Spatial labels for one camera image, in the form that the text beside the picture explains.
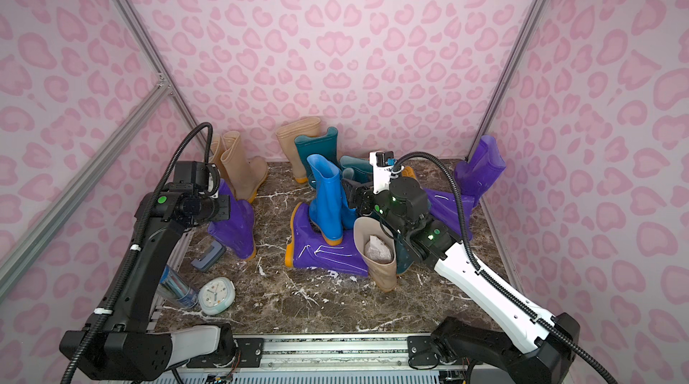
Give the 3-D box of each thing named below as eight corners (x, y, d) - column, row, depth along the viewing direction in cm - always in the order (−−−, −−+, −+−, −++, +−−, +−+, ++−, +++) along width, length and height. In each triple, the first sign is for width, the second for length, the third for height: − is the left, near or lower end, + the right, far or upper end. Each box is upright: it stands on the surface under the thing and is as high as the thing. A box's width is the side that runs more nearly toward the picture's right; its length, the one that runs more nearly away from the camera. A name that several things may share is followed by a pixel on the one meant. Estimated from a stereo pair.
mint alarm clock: (197, 314, 82) (191, 311, 79) (208, 281, 88) (203, 277, 86) (229, 314, 82) (225, 311, 79) (238, 281, 88) (235, 277, 86)
